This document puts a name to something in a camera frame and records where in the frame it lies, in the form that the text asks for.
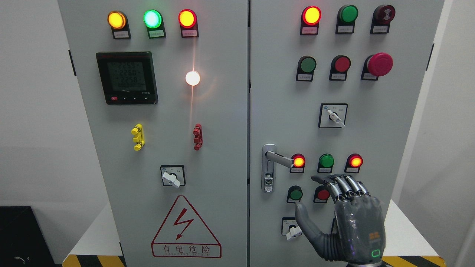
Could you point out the white indicator light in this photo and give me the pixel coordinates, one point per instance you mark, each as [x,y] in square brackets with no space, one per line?
[192,78]

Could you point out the red button second row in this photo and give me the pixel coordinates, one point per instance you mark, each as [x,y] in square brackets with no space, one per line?
[339,68]

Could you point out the door rotary switch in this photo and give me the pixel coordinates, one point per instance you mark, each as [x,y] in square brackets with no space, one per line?
[173,175]
[332,115]

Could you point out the silver door handle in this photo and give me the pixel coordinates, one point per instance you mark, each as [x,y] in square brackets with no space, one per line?
[269,158]

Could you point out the black knob selector switch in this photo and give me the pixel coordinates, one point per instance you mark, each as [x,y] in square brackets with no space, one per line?
[333,226]

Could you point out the black digital power meter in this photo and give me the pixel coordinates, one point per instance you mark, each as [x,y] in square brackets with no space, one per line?
[128,78]

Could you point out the green indicator light top left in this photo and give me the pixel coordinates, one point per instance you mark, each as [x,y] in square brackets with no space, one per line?
[154,24]

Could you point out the red button lower middle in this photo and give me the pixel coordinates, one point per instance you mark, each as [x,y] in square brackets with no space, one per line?
[321,195]

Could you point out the red lit indicator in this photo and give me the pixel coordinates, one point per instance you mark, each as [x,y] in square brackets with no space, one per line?
[298,164]
[353,164]
[310,19]

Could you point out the right grey cabinet door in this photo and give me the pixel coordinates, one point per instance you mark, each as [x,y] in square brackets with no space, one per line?
[286,112]

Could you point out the green button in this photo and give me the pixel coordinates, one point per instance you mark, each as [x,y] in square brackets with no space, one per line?
[294,194]
[346,17]

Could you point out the left grey cabinet door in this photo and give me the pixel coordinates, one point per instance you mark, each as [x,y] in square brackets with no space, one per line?
[216,175]

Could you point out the grey cabinet door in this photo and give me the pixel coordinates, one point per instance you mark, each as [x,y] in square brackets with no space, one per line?
[216,175]
[286,112]

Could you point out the black box lower left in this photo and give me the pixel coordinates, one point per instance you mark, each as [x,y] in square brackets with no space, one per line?
[21,241]

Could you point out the red terminal connector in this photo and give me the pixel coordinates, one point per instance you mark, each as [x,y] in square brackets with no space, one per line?
[198,136]

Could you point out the right door upper rotary switch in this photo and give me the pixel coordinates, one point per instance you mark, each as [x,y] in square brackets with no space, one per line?
[332,115]

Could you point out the green button second row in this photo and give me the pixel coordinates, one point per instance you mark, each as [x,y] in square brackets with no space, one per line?
[305,69]

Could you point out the red emergency stop button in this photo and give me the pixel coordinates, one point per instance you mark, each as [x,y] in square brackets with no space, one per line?
[376,65]

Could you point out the yellow terminal connector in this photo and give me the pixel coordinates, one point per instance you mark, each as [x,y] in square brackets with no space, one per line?
[138,137]

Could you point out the red lit indicator left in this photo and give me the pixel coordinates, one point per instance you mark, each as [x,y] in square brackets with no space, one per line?
[298,164]

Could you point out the green button top right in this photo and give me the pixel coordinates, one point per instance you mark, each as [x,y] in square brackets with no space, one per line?
[346,17]

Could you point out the dark red buzzer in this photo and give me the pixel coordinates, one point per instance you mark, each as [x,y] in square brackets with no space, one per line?
[382,16]

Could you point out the red indicator light top left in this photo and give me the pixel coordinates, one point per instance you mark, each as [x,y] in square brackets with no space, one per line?
[188,24]

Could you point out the red lit indicator top right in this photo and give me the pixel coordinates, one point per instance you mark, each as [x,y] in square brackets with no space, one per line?
[310,19]

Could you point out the white platform hazard striped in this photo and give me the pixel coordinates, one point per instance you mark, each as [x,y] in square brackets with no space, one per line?
[405,246]

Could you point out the yellow indicator light top left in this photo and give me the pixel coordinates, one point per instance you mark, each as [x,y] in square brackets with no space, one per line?
[119,25]

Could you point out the electric hazard warning sticker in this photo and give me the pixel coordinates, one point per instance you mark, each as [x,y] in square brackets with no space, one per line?
[183,233]

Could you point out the left door rotary switch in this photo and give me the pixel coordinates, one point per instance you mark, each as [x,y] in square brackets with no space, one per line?
[173,175]

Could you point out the green button lower left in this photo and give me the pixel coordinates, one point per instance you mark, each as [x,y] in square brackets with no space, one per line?
[294,194]

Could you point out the green indicator middle row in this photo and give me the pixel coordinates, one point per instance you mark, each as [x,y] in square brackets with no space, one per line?
[325,164]

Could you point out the white lever rotary switch bottom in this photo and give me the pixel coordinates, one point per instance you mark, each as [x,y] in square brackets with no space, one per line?
[290,228]

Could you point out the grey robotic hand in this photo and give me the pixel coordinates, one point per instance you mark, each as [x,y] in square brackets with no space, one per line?
[360,240]

